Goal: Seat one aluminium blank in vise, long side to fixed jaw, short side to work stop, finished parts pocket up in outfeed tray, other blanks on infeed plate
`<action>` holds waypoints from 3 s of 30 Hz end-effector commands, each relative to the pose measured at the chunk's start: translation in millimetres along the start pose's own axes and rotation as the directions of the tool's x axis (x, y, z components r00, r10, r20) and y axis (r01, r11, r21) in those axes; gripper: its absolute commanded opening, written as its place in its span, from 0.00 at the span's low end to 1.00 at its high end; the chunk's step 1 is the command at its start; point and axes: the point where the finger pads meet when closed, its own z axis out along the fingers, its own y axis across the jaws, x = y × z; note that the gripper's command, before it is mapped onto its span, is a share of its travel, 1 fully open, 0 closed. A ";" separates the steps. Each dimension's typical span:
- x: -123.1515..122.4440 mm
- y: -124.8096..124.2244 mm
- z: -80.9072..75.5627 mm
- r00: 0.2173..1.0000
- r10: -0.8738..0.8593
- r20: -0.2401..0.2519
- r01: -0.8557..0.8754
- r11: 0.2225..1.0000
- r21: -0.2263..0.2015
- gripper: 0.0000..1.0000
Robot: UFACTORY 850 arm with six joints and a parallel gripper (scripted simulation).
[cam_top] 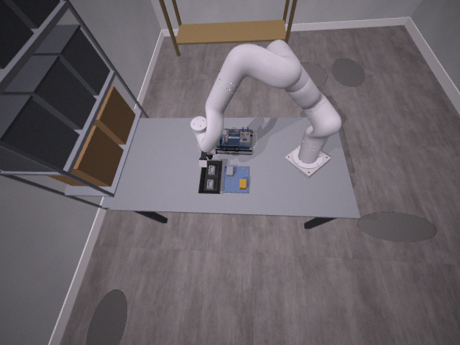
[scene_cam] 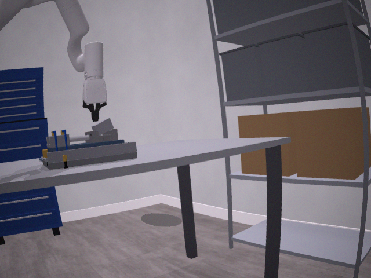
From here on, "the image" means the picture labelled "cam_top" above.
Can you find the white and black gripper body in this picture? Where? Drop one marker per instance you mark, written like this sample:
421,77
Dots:
213,152

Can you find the yellow-orange flat block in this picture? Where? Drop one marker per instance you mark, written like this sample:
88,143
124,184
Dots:
243,184

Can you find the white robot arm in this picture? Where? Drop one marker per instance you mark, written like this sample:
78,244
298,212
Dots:
276,66

